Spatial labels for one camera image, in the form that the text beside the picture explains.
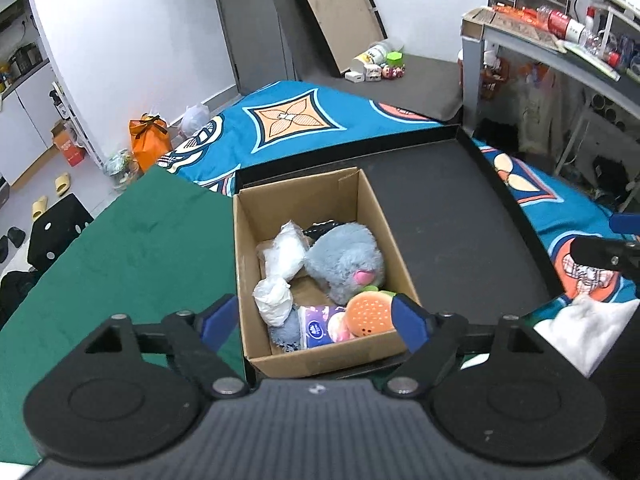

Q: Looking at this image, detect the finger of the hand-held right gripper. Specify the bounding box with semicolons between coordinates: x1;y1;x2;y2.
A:
570;236;640;283
609;212;640;237

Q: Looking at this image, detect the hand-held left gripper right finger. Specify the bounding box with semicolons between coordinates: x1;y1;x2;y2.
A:
385;294;558;400

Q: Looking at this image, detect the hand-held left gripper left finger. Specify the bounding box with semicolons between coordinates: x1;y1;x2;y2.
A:
75;294;248;400

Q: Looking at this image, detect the orange burger toy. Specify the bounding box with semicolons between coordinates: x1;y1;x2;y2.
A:
346;285;397;338

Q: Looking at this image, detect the white plastic bag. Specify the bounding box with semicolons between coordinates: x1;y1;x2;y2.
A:
180;104;211;136
252;277;294;328

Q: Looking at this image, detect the grey-blue fuzzy cloth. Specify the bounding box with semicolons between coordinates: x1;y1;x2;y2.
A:
267;307;303;353

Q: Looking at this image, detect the white cloth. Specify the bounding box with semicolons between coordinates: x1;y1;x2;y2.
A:
532;294;640;377

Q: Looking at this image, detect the purple tissue pack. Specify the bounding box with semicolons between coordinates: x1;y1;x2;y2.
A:
297;305;351;350

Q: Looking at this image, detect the clear bag of white pellets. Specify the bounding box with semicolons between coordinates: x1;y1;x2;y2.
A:
257;221;307;281

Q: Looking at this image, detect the grey plush toy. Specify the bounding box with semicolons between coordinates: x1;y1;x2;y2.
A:
303;224;385;303

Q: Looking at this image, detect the cardboard box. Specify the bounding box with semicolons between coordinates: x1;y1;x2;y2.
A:
232;166;423;378

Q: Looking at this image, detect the black soft item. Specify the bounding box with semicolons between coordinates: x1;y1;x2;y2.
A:
302;220;341;241

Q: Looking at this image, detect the green cloth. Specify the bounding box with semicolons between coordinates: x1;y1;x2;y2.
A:
0;166;261;466

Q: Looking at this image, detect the black tray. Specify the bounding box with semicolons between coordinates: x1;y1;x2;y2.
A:
234;125;568;381

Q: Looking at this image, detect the beige hanging cloth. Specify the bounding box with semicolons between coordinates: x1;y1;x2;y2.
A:
515;67;566;153

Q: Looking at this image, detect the transparent plastic bag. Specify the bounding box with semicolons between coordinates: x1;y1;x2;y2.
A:
105;150;141;191

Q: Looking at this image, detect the black dotted stool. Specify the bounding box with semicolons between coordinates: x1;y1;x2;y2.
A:
27;194;95;268

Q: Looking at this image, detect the orange bag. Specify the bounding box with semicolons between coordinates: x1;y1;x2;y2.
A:
129;114;173;173

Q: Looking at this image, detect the blue printed blanket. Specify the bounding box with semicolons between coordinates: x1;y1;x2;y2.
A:
157;80;640;326

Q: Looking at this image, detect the black clothes pile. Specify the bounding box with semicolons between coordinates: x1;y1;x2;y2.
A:
0;270;41;328

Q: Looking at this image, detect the red label bottle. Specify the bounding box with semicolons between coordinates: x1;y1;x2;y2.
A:
537;5;587;42

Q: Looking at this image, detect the grey desk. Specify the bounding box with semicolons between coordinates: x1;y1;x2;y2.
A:
460;5;640;136

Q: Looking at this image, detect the orange carton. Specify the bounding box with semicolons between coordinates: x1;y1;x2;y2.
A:
50;120;86;167

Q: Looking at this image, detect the cardboard desk tray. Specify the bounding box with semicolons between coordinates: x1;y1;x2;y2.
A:
461;6;566;53

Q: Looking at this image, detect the grey mattress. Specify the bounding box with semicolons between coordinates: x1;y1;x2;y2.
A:
300;52;466;123

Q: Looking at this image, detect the white kitchen cabinet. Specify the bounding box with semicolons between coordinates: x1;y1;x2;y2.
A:
0;67;66;191

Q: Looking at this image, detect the white plastic jar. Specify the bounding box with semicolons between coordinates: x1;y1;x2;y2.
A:
352;40;396;73

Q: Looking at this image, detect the grey upright board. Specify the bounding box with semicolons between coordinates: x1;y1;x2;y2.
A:
207;0;301;96

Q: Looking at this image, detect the large brown-lined tray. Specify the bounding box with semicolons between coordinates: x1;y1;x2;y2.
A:
277;0;388;75

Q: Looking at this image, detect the white wire rack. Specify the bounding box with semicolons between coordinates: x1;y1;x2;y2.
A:
49;80;103;166

